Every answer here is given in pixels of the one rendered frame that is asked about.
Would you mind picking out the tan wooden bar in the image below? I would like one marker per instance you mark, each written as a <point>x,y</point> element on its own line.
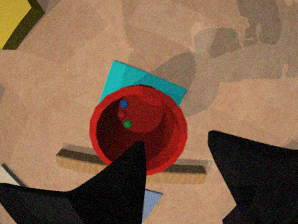
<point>174,174</point>

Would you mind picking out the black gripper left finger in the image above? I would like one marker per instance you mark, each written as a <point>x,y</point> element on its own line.
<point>115,196</point>

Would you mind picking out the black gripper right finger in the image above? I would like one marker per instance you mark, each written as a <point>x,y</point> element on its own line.
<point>262,178</point>

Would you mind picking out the red cup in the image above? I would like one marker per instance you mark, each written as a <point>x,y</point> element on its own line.
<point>157,121</point>

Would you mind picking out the yellow rectangular block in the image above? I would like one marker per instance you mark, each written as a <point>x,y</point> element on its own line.
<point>17,18</point>

